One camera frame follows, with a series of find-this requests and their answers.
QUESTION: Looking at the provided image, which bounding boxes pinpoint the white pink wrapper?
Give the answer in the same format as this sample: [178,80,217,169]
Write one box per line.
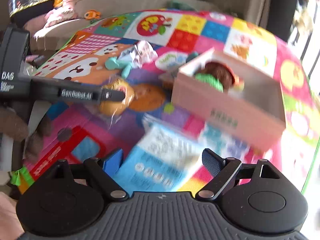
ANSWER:
[118,40,158,68]

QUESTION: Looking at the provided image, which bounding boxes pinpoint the blue white tissue pack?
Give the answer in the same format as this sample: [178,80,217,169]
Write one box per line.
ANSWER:
[112,123,204,195]

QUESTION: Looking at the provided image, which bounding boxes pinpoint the colourful cartoon play mat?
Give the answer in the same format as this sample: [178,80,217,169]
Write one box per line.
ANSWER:
[37,10,319,189]

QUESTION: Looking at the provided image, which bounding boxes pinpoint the packaged bread bun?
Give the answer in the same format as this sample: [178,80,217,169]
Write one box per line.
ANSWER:
[99,77,135,116]

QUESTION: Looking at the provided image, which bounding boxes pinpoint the left hand brown glove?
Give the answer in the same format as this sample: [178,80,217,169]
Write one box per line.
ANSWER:
[1,106,52,164]

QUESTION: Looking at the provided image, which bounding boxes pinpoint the pink cardboard box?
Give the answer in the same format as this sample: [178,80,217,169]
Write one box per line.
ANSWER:
[171,49,286,151]

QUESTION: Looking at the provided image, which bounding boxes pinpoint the pink blue card pack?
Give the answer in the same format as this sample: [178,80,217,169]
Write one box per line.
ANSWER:
[155,51,188,81]

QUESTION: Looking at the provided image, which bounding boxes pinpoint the orange fish plush toy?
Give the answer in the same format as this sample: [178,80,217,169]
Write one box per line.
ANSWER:
[84,10,101,21]

